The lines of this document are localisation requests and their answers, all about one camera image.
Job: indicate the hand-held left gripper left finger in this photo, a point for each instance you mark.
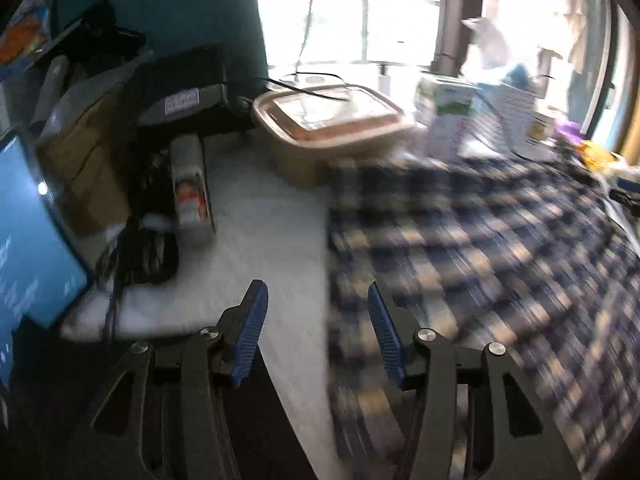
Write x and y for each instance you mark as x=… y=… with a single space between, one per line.
x=250 y=332

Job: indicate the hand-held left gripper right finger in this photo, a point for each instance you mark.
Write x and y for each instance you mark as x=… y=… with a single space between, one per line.
x=385 y=335

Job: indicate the blue plaid pants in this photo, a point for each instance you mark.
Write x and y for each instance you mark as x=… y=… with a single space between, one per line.
x=475 y=260

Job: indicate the white textured tablecloth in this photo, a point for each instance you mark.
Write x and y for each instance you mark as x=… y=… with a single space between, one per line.
x=270 y=240

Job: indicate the snack box with orange print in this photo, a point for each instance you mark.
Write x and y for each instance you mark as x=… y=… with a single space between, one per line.
x=190 y=200

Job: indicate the tan container with lid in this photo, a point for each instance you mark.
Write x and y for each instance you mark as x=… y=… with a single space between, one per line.
x=300 y=160

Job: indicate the green and white milk carton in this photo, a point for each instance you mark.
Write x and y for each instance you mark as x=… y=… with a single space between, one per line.
x=445 y=130

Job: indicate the brown cardboard box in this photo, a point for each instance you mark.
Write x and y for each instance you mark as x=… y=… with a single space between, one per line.
x=90 y=175

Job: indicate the monitor with blue screen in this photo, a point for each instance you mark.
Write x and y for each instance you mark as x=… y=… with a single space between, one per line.
x=30 y=260

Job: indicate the cream mug with bear print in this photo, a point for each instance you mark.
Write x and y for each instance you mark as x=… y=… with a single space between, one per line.
x=540 y=130

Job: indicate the white perforated plastic basket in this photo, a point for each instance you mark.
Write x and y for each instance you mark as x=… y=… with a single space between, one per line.
x=510 y=110

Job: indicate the white gooseneck desk lamp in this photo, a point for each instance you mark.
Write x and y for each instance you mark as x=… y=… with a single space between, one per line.
x=315 y=80

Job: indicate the black printer device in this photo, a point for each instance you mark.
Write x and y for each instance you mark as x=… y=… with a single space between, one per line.
x=185 y=75

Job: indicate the purple cloth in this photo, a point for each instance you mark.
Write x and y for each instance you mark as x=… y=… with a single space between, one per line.
x=569 y=134

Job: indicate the window railing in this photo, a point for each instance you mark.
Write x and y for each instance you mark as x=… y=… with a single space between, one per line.
x=364 y=25

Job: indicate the teal curtain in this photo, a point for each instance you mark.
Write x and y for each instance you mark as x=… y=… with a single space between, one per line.
x=175 y=5

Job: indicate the colourful printed packet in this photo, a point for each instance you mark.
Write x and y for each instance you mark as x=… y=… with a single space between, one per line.
x=25 y=35

